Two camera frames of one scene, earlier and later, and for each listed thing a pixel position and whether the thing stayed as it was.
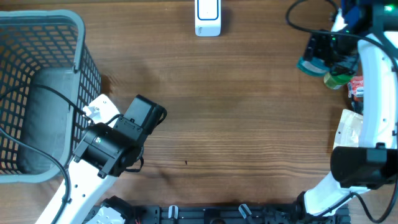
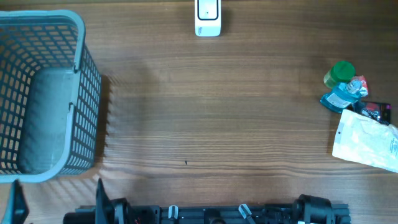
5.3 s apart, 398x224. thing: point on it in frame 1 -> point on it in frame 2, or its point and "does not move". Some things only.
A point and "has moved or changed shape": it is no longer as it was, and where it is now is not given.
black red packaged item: [357, 104] has moved or changed shape
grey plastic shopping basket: [49, 82] does not move
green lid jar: [335, 81] does not move
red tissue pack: [356, 86] does not move
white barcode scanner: [208, 18] does not move
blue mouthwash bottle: [316, 66] -> [342, 97]
